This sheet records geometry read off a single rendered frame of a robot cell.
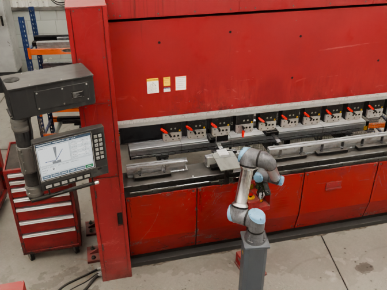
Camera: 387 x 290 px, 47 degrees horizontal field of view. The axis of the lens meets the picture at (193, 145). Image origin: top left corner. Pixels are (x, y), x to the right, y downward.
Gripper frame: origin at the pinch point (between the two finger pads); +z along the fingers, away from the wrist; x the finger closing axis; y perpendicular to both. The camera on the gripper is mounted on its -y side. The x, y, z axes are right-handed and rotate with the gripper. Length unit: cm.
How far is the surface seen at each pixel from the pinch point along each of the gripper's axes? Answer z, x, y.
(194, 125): -52, 41, 45
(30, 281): 78, 186, 51
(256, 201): -4.7, 8.1, -5.5
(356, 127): -16, -127, 44
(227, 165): -24.5, 22.4, 21.4
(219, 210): 26.2, 24.2, 24.9
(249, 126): -46, -4, 37
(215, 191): 5.5, 27.8, 27.2
